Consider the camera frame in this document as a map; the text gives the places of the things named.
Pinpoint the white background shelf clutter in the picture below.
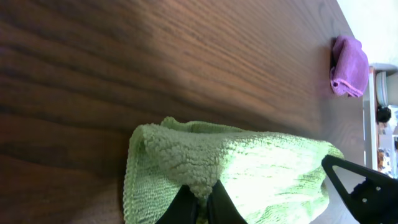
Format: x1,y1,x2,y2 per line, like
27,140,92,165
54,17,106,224
363,67,397,179

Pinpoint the crumpled purple cloth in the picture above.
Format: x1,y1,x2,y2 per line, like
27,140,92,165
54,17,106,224
330,35,369,98

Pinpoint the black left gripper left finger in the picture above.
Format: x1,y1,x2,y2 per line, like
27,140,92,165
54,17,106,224
156,185,198,224

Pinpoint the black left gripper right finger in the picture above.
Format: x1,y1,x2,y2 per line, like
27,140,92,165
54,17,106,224
207,180,247,224

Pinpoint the light green microfiber cloth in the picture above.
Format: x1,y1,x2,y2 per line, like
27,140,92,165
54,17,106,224
123,117,343,224

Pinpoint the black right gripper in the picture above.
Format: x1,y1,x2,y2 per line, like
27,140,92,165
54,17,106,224
322,155,397,224

